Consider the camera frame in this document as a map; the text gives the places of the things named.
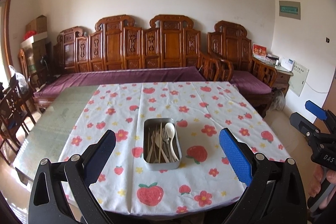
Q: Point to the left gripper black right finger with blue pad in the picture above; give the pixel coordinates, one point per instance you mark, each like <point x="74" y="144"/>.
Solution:
<point x="274" y="190"/>

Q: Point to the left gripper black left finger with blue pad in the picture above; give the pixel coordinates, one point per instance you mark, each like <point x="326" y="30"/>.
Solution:
<point x="48" y="202"/>

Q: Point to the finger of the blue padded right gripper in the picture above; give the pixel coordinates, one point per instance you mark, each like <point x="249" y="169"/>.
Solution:
<point x="314" y="109"/>

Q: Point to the cream plastic fork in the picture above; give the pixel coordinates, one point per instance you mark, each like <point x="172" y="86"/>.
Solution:
<point x="168" y="155"/>

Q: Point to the large steel spoon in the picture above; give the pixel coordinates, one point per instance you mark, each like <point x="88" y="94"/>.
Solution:
<point x="154" y="158"/>

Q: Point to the person right hand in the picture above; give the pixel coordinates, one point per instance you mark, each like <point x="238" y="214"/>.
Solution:
<point x="321" y="201"/>

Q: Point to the grey furry pet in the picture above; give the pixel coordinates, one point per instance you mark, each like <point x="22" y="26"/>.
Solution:
<point x="278" y="101"/>

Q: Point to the wooden side table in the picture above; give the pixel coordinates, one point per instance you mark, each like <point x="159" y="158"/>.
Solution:
<point x="282" y="80"/>

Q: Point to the white device on table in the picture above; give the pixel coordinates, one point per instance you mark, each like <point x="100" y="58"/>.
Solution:
<point x="287" y="64"/>

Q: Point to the strawberry flower print tablecloth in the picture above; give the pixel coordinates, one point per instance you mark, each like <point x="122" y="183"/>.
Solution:
<point x="200" y="110"/>

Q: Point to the purple armchair cushion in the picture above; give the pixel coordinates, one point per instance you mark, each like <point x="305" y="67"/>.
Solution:
<point x="247" y="84"/>

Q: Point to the red card on table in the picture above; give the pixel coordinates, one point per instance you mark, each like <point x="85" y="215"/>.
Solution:
<point x="259" y="51"/>

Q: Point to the dark wooden chair left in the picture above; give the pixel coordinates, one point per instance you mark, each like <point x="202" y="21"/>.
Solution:
<point x="14" y="112"/>

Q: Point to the carved wooden armchair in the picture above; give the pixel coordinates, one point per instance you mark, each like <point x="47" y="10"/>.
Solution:
<point x="231" y="47"/>

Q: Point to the dark wooden chopstick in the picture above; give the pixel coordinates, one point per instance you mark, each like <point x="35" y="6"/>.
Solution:
<point x="154" y="132"/>

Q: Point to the cream plastic spoon in tray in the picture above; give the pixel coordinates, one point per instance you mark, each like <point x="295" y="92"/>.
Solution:
<point x="170" y="129"/>

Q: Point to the steel fork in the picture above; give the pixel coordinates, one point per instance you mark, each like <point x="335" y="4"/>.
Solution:
<point x="165" y="138"/>

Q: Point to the grey metal utensil tray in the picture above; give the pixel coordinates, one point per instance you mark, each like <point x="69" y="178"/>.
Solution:
<point x="161" y="148"/>

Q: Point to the light bamboo chopstick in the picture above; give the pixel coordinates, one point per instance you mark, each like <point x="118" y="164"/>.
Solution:
<point x="159" y="142"/>

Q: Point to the cardboard box stack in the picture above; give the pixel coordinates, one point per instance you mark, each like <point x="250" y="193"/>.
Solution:
<point x="33" y="47"/>

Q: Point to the carved wooden sofa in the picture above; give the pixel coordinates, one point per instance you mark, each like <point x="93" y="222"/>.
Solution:
<point x="118" y="44"/>

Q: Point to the white wall panel board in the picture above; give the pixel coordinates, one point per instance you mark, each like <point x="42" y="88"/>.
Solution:
<point x="298" y="79"/>

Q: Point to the green wall sign box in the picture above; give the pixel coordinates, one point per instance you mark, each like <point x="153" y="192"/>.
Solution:
<point x="290" y="9"/>

